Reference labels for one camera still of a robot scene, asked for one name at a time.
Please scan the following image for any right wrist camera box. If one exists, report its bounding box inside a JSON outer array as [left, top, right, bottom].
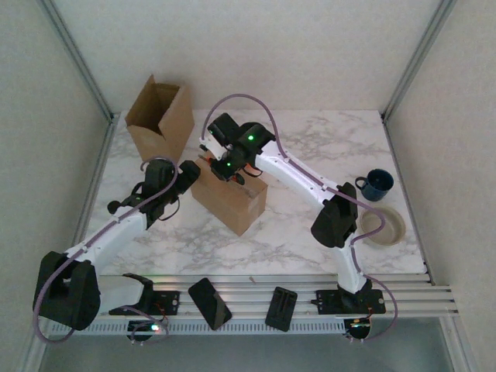
[[201, 113, 242, 156]]

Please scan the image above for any dark blue mug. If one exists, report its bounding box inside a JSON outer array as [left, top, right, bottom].
[[355, 168, 395, 202]]

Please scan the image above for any narrow brown cardboard box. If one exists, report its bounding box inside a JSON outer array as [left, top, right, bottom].
[[191, 153, 269, 236]]

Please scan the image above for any aluminium mounting rail beam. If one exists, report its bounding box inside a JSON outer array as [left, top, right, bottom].
[[95, 273, 460, 321]]

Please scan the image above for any aluminium right frame post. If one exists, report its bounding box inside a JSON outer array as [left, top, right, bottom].
[[381, 0, 458, 121]]

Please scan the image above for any aluminium left frame post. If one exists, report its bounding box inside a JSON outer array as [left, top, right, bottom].
[[36, 0, 115, 121]]

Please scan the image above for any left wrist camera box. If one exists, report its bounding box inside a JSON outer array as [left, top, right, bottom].
[[143, 158, 176, 191]]

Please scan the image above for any aluminium frame post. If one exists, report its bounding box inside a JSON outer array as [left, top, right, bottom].
[[36, 0, 115, 121], [381, 0, 458, 121]]

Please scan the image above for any controller board with LED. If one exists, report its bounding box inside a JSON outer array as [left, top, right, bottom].
[[127, 319, 168, 346], [343, 317, 374, 344]]

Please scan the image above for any aluminium left side rail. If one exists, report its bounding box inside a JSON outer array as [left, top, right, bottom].
[[65, 114, 119, 257]]

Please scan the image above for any black smartphone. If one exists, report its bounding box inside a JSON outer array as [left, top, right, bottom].
[[188, 277, 233, 331]]

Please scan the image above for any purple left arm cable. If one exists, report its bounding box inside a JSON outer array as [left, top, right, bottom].
[[33, 157, 180, 346]]

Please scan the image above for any grey slotted cable duct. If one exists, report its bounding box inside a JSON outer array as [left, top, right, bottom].
[[83, 319, 346, 337]]

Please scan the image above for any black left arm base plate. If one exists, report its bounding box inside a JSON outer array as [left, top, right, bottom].
[[110, 290, 182, 315]]

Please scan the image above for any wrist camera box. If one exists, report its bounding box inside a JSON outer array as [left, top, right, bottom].
[[143, 158, 176, 191], [201, 113, 242, 156]]

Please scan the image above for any aluminium rail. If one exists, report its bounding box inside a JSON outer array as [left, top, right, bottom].
[[65, 114, 119, 257], [381, 114, 437, 286]]

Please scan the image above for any black phone holder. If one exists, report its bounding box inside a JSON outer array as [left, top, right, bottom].
[[264, 285, 298, 333]]

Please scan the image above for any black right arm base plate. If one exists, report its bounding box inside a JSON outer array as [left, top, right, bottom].
[[315, 288, 387, 315]]

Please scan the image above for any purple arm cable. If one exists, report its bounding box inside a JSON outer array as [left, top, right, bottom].
[[33, 157, 180, 346], [199, 92, 400, 343]]

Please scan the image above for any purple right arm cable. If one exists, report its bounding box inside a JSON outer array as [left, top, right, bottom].
[[199, 92, 400, 343]]

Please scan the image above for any wide brown cardboard box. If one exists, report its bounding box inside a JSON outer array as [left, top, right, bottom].
[[124, 73, 195, 164]]

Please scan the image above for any aluminium right side rail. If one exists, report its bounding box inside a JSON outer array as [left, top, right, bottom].
[[381, 114, 437, 286]]

